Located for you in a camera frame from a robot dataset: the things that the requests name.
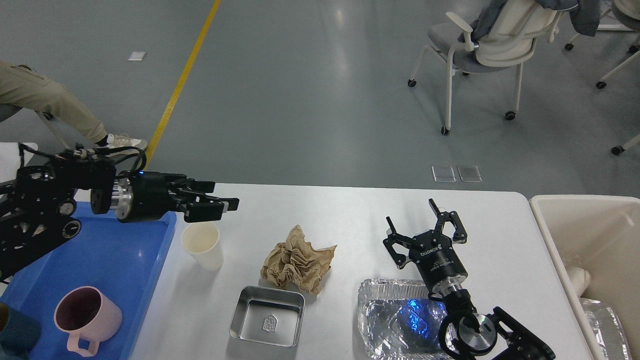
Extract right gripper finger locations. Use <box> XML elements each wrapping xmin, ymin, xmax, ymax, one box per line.
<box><xmin>383</xmin><ymin>216</ymin><xmax>426</xmax><ymax>270</ymax></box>
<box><xmin>428</xmin><ymin>198</ymin><xmax>469</xmax><ymax>247</ymax></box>

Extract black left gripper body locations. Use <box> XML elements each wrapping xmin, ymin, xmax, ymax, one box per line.
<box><xmin>110</xmin><ymin>171</ymin><xmax>186</xmax><ymax>223</ymax></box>

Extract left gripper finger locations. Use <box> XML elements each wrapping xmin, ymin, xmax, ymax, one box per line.
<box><xmin>167</xmin><ymin>174</ymin><xmax>216</xmax><ymax>194</ymax></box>
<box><xmin>173</xmin><ymin>193</ymin><xmax>240</xmax><ymax>223</ymax></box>

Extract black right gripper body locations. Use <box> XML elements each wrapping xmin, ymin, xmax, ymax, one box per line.
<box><xmin>409</xmin><ymin>231</ymin><xmax>468</xmax><ymax>297</ymax></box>

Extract pink mug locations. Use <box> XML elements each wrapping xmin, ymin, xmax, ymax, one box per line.
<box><xmin>54</xmin><ymin>285</ymin><xmax>123</xmax><ymax>358</ymax></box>

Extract square steel tray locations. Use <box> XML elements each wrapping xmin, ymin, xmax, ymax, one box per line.
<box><xmin>229</xmin><ymin>285</ymin><xmax>306</xmax><ymax>348</ymax></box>

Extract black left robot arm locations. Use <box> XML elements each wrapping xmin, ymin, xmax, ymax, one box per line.
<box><xmin>0</xmin><ymin>143</ymin><xmax>240</xmax><ymax>283</ymax></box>

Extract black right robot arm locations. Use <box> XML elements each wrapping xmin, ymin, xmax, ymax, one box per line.
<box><xmin>382</xmin><ymin>199</ymin><xmax>556</xmax><ymax>360</ymax></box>

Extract cream paper cup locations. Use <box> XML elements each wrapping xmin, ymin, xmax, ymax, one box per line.
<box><xmin>181</xmin><ymin>222</ymin><xmax>224</xmax><ymax>271</ymax></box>

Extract aluminium foil tray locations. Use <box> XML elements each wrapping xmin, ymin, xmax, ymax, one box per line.
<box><xmin>356</xmin><ymin>278</ymin><xmax>450</xmax><ymax>360</ymax></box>

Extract blue plastic tray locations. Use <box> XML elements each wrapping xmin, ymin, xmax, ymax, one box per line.
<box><xmin>1</xmin><ymin>202</ymin><xmax>176</xmax><ymax>360</ymax></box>

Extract floor outlet plates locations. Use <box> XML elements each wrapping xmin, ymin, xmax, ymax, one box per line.
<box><xmin>431</xmin><ymin>165</ymin><xmax>483</xmax><ymax>183</ymax></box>

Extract crumpled brown paper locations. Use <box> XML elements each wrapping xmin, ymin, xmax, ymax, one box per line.
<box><xmin>260</xmin><ymin>224</ymin><xmax>338</xmax><ymax>296</ymax></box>

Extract white cup in bin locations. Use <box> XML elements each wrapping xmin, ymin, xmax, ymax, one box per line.
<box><xmin>566</xmin><ymin>266</ymin><xmax>592</xmax><ymax>297</ymax></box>

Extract white side table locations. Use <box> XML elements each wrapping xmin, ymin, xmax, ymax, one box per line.
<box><xmin>0</xmin><ymin>142</ymin><xmax>21</xmax><ymax>183</ymax></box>

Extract beige plastic bin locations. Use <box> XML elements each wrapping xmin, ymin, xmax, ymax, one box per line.
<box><xmin>529</xmin><ymin>194</ymin><xmax>640</xmax><ymax>360</ymax></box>

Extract person in black sweater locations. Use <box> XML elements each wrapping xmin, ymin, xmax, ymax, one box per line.
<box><xmin>0</xmin><ymin>61</ymin><xmax>148</xmax><ymax>150</ymax></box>

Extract foil tray in bin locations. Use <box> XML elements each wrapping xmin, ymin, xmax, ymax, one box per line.
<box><xmin>580</xmin><ymin>297</ymin><xmax>633</xmax><ymax>360</ymax></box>

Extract teal cylinder object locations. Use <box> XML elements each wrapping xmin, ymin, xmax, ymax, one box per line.
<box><xmin>0</xmin><ymin>303</ymin><xmax>41</xmax><ymax>360</ymax></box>

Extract white office chair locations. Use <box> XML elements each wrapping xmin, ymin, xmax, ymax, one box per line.
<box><xmin>407</xmin><ymin>0</ymin><xmax>565</xmax><ymax>136</ymax></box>

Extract grey jacket on chair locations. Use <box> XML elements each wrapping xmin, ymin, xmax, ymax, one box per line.
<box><xmin>470</xmin><ymin>0</ymin><xmax>601</xmax><ymax>43</ymax></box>

